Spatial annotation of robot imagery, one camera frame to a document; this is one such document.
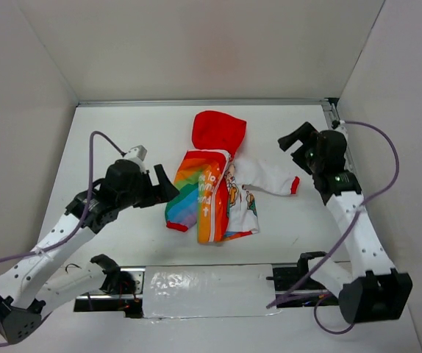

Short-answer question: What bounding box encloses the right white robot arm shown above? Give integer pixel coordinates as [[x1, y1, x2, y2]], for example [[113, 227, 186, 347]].
[[270, 121, 412, 325]]

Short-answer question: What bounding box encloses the rainbow red white jacket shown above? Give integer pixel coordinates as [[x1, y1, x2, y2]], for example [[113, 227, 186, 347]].
[[165, 110, 300, 244]]

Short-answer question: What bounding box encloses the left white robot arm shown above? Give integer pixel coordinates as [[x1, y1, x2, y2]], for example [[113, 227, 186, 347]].
[[0, 159, 179, 345]]

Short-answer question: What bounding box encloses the aluminium frame rail back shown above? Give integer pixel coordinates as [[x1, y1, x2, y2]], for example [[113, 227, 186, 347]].
[[78, 99, 331, 107]]

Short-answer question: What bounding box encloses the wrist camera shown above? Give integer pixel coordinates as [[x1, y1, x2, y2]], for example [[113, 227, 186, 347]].
[[332, 120, 348, 134], [124, 145, 147, 162]]

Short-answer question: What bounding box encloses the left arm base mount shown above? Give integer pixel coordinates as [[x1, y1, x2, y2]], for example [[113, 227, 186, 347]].
[[74, 267, 146, 319]]

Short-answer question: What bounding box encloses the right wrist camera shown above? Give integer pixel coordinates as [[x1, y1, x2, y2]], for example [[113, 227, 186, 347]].
[[332, 120, 348, 134]]

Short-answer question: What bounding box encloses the aluminium frame rail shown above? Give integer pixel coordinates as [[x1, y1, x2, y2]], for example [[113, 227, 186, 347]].
[[78, 99, 331, 107], [321, 98, 357, 174]]

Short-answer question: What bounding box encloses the aluminium frame rail right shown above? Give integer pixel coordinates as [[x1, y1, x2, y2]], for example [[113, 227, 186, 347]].
[[321, 98, 357, 174]]

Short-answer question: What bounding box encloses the white taped cover board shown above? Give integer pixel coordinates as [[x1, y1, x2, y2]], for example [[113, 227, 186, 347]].
[[142, 264, 280, 319]]

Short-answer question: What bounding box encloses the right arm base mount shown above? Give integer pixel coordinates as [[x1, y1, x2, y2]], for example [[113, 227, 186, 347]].
[[266, 264, 339, 309]]

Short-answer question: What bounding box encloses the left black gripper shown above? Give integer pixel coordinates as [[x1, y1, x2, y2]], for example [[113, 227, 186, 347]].
[[117, 164, 179, 210]]

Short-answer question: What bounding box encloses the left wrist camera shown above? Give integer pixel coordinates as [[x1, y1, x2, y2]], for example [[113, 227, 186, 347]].
[[124, 145, 147, 162]]

